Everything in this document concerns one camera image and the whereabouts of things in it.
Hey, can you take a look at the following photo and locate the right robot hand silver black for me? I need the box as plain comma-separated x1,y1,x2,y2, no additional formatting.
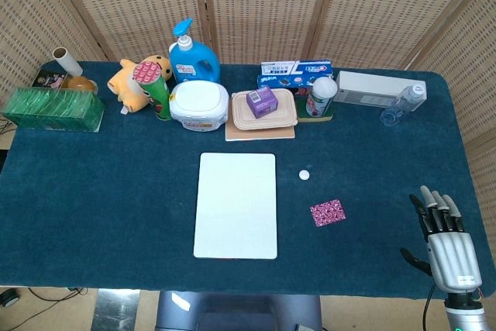
400,185,484,295

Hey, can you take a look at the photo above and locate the pink patterned packet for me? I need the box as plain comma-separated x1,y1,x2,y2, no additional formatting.
309,198,346,228

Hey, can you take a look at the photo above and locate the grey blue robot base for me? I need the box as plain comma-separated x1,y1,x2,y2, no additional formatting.
154,290,322,331

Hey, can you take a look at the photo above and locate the white rectangular board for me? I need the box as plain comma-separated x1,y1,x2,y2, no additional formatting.
192,152,279,260

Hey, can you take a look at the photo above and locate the clear plastic water bottle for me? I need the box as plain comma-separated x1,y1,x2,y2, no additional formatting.
379,84,425,127

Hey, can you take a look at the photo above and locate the white power strip box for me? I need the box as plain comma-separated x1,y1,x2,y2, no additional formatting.
333,71,427,108

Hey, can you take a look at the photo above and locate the white can with strawberry print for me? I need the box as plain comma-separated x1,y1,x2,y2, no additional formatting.
305,77,337,118

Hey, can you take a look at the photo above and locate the beige lunch box with lid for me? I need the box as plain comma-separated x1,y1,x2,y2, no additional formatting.
231,88,298,130

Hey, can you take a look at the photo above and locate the blue cookie box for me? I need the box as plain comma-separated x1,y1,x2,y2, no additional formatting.
257,74,322,96

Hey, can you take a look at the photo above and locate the blue white toothpaste box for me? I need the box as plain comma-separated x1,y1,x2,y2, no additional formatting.
260,59,334,78

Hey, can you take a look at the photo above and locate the small purple carton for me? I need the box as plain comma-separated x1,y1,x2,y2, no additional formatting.
246,88,280,119

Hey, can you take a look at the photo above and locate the white wet wipes tub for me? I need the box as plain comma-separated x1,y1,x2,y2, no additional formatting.
169,81,229,133

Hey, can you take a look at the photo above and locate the woven bamboo folding screen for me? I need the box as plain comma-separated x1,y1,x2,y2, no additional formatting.
0,0,496,177

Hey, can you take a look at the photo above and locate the blue detergent pump bottle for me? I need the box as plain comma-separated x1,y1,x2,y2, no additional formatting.
168,19,222,86

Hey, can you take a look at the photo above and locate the shiny metal table leg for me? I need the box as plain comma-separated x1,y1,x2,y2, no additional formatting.
94,288,141,331

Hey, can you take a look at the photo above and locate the teal table cloth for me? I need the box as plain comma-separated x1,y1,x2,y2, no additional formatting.
0,60,481,301

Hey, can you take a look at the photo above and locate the green chips can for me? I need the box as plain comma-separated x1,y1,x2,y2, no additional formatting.
132,61,173,122

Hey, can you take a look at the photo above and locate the yellow plush toy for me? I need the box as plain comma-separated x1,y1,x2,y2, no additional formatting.
107,54,174,113

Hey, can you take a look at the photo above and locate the brown packing tape roll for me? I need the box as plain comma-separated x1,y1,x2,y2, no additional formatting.
61,74,98,94

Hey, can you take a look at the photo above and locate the green transparent tea box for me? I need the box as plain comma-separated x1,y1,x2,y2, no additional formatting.
1,86,106,133

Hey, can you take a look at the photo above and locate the dark box with pink print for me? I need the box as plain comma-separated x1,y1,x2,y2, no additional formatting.
33,69,73,90

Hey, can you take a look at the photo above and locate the black caster wheel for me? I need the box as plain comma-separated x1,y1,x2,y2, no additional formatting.
0,288,20,308

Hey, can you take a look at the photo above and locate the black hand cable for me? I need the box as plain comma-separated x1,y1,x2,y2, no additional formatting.
421,284,438,331

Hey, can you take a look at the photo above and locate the black floor cable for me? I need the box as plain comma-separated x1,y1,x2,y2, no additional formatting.
26,287,89,303

